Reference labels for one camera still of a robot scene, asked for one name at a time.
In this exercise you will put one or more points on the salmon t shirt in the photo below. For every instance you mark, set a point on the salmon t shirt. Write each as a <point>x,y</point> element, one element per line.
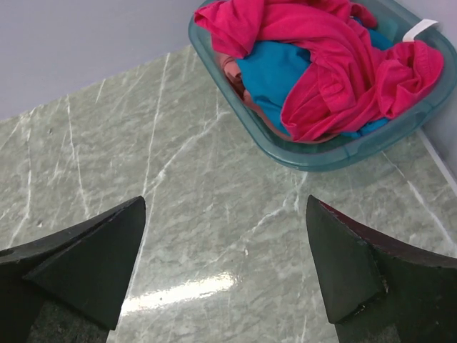
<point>232,73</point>

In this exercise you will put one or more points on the blue t shirt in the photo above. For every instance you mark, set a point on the blue t shirt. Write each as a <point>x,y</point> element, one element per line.
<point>269,73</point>

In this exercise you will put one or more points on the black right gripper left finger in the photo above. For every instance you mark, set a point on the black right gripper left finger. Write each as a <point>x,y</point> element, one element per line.
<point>70,286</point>

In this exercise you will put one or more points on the pink t shirt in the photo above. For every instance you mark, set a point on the pink t shirt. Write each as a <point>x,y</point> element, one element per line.
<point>357,80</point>

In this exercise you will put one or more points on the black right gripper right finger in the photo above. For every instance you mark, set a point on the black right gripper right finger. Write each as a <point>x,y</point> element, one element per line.
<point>376,288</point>

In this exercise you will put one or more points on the teal plastic basket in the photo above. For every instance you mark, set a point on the teal plastic basket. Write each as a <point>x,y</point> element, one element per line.
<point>340,150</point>

